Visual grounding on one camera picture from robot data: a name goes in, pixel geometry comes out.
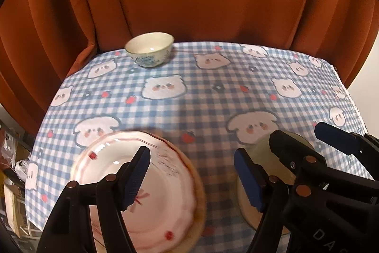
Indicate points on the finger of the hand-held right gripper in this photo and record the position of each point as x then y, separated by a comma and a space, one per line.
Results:
340, 139
293, 152

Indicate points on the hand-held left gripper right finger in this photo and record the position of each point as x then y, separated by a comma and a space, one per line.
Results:
249, 180

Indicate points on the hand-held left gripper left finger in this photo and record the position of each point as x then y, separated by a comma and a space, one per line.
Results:
136, 180

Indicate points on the blue floral bowl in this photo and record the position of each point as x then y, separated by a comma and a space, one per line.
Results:
263, 152
149, 48

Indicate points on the pink red-rimmed plate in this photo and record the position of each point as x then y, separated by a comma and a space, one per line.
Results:
165, 196

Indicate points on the blue checked bear tablecloth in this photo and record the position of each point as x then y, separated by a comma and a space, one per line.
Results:
207, 110

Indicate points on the clear plastic bag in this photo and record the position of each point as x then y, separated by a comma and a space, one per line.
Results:
22, 168

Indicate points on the wooden furniture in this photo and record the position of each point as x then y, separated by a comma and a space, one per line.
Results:
17, 211

